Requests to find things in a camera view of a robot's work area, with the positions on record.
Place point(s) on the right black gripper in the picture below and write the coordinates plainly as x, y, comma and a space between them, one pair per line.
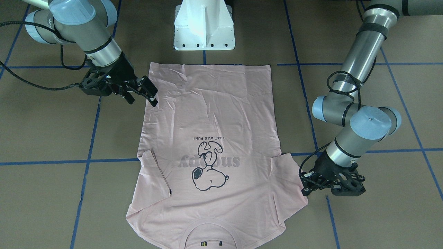
121, 70

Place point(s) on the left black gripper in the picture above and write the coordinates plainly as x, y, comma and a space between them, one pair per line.
325, 166

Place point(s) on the pink Snoopy t-shirt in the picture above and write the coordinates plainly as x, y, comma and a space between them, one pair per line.
212, 175

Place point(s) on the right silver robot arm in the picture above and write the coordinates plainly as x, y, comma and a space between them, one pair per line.
85, 23

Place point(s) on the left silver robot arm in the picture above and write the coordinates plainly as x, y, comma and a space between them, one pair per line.
362, 125

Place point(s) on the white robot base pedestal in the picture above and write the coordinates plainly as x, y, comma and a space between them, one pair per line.
203, 25

